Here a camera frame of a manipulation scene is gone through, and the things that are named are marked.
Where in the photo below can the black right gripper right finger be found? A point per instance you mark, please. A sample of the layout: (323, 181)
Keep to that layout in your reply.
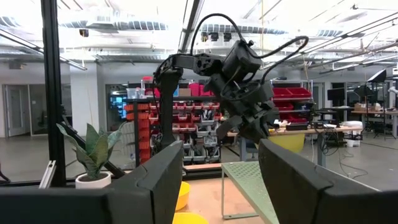
(298, 193)

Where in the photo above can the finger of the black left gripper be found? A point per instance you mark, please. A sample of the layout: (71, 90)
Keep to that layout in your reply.
(253, 132)
(228, 126)

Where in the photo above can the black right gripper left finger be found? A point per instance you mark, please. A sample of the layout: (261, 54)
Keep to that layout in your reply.
(140, 199)

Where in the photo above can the bright yellow mini bowl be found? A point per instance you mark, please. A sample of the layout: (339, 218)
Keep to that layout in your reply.
(189, 218)
(184, 196)

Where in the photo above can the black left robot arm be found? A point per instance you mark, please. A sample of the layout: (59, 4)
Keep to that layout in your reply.
(169, 109)

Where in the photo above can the yellow bin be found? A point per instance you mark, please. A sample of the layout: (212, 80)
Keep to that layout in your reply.
(287, 142)

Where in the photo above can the rack of red trays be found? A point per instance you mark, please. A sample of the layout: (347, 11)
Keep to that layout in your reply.
(290, 93)

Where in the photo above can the shelving with red bins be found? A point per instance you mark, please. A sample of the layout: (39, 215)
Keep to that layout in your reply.
(186, 112)

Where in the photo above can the white plant pot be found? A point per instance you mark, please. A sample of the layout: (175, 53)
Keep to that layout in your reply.
(93, 183)

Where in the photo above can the wooden workbench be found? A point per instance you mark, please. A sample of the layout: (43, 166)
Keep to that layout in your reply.
(311, 130)

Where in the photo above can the artificial green plant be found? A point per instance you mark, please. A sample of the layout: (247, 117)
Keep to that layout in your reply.
(94, 152)

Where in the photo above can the white bucket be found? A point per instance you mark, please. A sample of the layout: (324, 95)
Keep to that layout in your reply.
(353, 133)

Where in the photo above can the clear plastic box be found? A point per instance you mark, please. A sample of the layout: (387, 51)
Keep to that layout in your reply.
(136, 93)

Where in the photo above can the black softbox light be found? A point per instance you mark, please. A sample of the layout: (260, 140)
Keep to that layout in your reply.
(377, 76)

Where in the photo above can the wall monitor screen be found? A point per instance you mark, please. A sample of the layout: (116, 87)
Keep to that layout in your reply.
(118, 107)

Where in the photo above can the aluminium bracket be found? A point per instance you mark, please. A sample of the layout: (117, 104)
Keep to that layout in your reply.
(47, 175)

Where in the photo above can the black frame post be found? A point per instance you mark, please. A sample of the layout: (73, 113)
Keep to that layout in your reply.
(53, 93)

